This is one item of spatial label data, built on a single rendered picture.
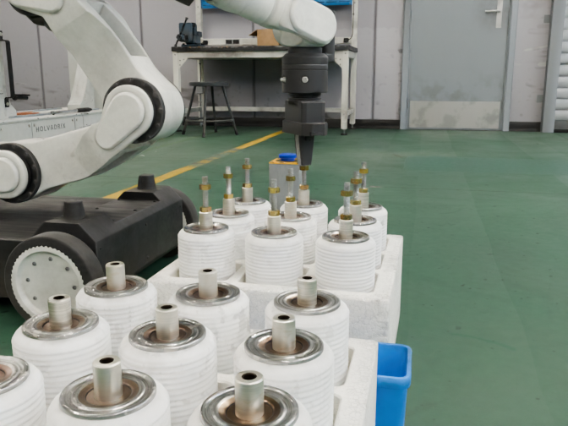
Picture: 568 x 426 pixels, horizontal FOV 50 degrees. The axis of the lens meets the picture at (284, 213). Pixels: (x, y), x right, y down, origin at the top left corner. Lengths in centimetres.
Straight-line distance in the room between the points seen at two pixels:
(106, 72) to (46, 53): 586
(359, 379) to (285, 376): 16
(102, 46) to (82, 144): 22
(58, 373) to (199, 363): 14
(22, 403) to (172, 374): 13
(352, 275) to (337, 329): 28
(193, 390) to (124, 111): 85
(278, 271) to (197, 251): 14
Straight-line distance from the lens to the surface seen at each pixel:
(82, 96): 463
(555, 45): 607
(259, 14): 111
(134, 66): 139
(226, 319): 69
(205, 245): 99
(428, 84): 606
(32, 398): 57
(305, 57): 115
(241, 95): 634
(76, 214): 133
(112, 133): 137
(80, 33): 143
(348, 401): 65
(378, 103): 609
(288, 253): 97
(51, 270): 129
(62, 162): 150
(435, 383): 109
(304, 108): 115
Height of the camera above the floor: 50
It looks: 13 degrees down
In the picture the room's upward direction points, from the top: straight up
